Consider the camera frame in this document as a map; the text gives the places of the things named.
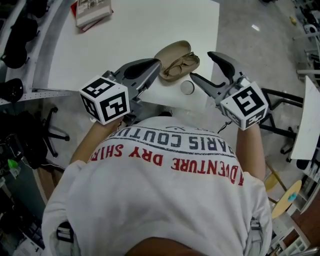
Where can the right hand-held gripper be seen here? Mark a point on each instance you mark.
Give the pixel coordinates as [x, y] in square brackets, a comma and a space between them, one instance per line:
[246, 105]

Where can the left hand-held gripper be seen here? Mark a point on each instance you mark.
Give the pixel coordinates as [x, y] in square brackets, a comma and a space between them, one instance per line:
[113, 106]

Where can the thin-framed glasses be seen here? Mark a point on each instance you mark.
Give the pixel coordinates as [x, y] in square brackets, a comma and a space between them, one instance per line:
[172, 69]

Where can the beige glasses case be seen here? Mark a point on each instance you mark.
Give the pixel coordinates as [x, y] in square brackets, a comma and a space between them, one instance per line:
[175, 50]

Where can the person's right forearm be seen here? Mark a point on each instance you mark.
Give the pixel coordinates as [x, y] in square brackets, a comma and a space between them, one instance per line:
[250, 150]

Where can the person's left forearm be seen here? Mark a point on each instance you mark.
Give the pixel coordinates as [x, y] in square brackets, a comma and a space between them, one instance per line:
[95, 136]

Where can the small round grey cup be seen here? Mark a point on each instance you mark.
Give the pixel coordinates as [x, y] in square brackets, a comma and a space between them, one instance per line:
[187, 88]

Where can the person's black shoe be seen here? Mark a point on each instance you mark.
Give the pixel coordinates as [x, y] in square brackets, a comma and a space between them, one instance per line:
[166, 111]

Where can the red book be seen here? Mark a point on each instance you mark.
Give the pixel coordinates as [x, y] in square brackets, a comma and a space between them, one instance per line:
[98, 23]

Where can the grey book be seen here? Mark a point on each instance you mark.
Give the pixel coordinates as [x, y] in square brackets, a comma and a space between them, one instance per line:
[92, 11]

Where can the small yellow object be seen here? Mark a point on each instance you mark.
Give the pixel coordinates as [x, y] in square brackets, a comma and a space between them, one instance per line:
[292, 20]

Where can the white board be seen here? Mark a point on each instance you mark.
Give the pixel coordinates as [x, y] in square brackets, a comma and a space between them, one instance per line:
[306, 125]

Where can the white chair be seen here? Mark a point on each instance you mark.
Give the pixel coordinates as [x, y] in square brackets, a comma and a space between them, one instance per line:
[310, 32]

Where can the white printed t-shirt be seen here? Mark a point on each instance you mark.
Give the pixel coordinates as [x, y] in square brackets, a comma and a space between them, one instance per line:
[155, 200]

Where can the black office chair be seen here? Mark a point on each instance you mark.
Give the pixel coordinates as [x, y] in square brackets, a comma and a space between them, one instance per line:
[27, 135]

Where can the small blue object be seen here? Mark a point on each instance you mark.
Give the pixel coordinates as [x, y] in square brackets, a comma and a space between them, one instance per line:
[292, 196]

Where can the round wooden stool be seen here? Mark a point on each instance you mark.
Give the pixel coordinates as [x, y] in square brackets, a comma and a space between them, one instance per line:
[285, 202]

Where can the green plastic item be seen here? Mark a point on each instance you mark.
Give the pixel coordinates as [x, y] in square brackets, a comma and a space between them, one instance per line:
[12, 165]

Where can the black metal chair frame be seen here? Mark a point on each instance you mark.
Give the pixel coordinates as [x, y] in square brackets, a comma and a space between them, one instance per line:
[282, 98]

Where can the perforated metal rail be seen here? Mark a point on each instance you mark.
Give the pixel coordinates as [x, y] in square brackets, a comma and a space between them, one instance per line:
[47, 94]

